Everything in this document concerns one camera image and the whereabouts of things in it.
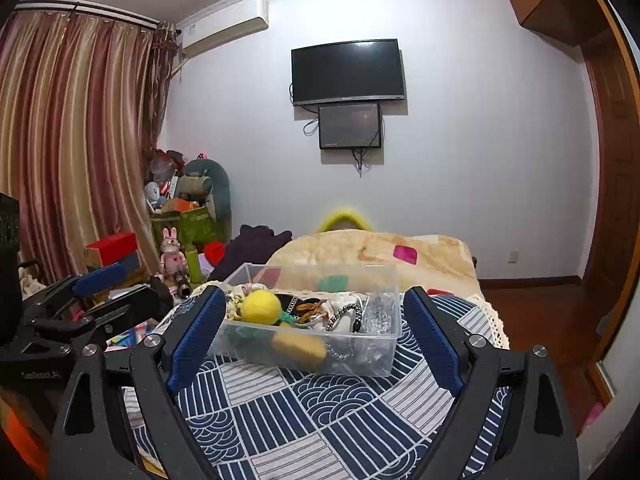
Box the yellow felt ball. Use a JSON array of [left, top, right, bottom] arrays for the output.
[[241, 289, 282, 325]]

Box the black white braided cord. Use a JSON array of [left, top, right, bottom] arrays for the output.
[[322, 301, 367, 361]]

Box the clear bag silver mesh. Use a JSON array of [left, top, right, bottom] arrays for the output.
[[359, 292, 398, 336]]

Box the red box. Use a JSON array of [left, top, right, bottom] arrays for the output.
[[84, 232, 138, 268]]

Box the pink rabbit toy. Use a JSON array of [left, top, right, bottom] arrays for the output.
[[160, 228, 188, 278]]

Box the blue white patterned tablecloth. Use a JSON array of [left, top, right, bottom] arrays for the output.
[[121, 282, 511, 480]]

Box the green storage box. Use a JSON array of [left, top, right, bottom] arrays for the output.
[[151, 207, 226, 252]]

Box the grey green plush toy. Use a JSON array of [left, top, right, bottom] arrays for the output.
[[176, 158, 231, 226]]

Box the striped brown curtain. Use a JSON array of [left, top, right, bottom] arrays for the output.
[[1, 10, 178, 281]]

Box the dark purple garment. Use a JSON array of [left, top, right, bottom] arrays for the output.
[[208, 224, 293, 282]]

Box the green knitted cloth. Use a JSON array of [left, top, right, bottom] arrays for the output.
[[215, 313, 296, 356]]

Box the white orange patterned cloth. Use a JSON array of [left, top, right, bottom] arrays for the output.
[[292, 299, 361, 334]]

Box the yellow sponge block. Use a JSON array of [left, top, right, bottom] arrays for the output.
[[271, 327, 328, 368]]

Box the clear plastic storage bin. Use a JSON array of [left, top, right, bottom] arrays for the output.
[[209, 263, 402, 377]]

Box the beige patchwork blanket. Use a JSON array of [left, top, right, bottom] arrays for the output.
[[268, 230, 483, 298]]

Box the yellow plush headband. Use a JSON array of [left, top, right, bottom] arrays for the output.
[[317, 208, 372, 233]]

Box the white air conditioner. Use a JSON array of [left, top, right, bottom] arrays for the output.
[[181, 0, 269, 58]]

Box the brown wooden door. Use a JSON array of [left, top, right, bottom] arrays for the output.
[[582, 30, 639, 361]]

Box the small wall monitor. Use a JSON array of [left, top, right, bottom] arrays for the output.
[[318, 103, 382, 150]]

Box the large wall television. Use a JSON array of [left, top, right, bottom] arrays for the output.
[[291, 39, 406, 106]]

